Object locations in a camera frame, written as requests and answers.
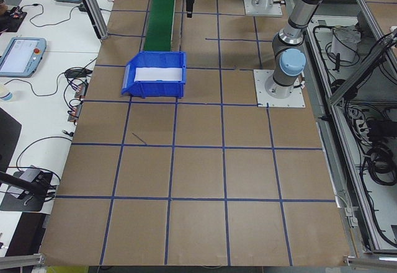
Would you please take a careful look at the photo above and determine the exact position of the white bag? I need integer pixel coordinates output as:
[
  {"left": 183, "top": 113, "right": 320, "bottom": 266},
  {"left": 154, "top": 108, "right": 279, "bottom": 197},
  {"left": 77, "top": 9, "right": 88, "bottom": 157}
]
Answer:
[{"left": 331, "top": 26, "right": 363, "bottom": 63}]

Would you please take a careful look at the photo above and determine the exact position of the black desk mat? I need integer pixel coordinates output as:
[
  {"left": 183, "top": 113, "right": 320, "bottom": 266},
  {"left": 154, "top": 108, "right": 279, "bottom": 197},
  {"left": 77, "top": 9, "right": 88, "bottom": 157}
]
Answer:
[{"left": 0, "top": 6, "right": 28, "bottom": 34}]

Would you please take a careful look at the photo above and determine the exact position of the black flat panel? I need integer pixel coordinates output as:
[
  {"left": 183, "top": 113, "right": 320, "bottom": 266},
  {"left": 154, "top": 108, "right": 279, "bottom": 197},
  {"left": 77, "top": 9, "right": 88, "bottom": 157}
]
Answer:
[{"left": 0, "top": 107, "right": 23, "bottom": 174}]

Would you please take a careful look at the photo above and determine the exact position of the small circuit board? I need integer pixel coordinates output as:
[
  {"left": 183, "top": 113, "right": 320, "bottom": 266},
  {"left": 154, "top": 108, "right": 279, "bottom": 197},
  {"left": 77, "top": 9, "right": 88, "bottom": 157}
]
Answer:
[{"left": 7, "top": 8, "right": 27, "bottom": 19}]

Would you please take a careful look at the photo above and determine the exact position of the V-shaped metal bar frame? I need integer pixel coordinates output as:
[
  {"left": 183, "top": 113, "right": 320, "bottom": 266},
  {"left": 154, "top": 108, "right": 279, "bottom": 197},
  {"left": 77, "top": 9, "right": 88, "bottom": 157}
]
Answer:
[{"left": 305, "top": 0, "right": 397, "bottom": 257}]

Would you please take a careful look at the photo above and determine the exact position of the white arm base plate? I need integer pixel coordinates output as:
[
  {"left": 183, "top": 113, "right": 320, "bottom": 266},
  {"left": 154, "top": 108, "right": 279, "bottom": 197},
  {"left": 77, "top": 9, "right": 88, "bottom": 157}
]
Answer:
[
  {"left": 252, "top": 68, "right": 306, "bottom": 109},
  {"left": 243, "top": 0, "right": 284, "bottom": 18}
]

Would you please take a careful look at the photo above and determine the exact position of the black stand bar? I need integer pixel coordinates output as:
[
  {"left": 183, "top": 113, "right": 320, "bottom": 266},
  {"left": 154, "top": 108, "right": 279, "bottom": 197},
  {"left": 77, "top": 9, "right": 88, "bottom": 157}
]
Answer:
[{"left": 0, "top": 170, "right": 47, "bottom": 197}]

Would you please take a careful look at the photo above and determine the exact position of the white paper bin liner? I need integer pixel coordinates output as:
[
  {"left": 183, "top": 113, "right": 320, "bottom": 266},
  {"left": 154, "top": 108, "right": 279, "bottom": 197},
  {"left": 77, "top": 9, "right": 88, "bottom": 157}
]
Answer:
[{"left": 133, "top": 66, "right": 184, "bottom": 82}]

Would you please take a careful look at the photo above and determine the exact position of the black power supply box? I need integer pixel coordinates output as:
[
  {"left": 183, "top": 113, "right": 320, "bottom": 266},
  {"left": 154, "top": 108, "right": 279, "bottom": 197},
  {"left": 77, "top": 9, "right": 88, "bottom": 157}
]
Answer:
[{"left": 367, "top": 119, "right": 388, "bottom": 139}]

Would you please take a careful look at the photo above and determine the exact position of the green belt conveyor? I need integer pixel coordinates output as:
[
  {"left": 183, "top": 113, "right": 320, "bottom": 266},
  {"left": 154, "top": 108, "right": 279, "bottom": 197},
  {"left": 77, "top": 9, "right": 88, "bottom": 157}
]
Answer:
[{"left": 143, "top": 0, "right": 179, "bottom": 53}]

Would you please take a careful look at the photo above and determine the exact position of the grey small device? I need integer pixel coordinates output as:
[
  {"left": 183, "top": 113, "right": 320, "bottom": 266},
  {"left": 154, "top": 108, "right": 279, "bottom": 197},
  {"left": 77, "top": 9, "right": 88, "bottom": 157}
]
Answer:
[{"left": 18, "top": 166, "right": 41, "bottom": 182}]

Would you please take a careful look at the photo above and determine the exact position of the black cable bundle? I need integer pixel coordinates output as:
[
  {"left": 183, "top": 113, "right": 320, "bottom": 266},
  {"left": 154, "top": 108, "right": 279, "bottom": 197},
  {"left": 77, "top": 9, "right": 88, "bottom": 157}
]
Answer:
[{"left": 361, "top": 147, "right": 395, "bottom": 187}]

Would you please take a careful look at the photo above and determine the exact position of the blue plastic storage bin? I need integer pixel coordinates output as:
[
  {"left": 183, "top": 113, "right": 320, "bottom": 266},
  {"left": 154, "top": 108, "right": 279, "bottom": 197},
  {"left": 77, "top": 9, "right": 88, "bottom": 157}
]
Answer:
[{"left": 120, "top": 50, "right": 188, "bottom": 100}]

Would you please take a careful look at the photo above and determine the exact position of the aluminium profile post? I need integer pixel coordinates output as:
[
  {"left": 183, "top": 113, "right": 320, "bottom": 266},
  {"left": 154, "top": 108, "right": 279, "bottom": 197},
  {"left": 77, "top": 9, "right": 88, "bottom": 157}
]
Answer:
[{"left": 71, "top": 0, "right": 109, "bottom": 40}]

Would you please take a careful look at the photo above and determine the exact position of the white desk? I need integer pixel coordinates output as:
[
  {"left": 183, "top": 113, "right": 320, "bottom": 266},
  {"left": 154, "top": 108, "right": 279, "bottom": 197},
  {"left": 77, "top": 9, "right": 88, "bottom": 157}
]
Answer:
[{"left": 0, "top": 0, "right": 123, "bottom": 273}]

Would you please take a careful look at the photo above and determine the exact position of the white power strip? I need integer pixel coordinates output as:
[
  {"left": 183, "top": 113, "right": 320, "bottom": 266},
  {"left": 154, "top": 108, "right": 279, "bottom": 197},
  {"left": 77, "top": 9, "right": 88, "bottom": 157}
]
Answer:
[{"left": 353, "top": 116, "right": 370, "bottom": 140}]

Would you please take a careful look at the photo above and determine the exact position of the grey connector block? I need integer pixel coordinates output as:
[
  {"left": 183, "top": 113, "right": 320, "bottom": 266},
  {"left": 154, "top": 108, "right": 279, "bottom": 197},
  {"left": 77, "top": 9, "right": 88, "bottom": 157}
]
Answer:
[
  {"left": 76, "top": 82, "right": 89, "bottom": 100},
  {"left": 67, "top": 104, "right": 83, "bottom": 123}
]

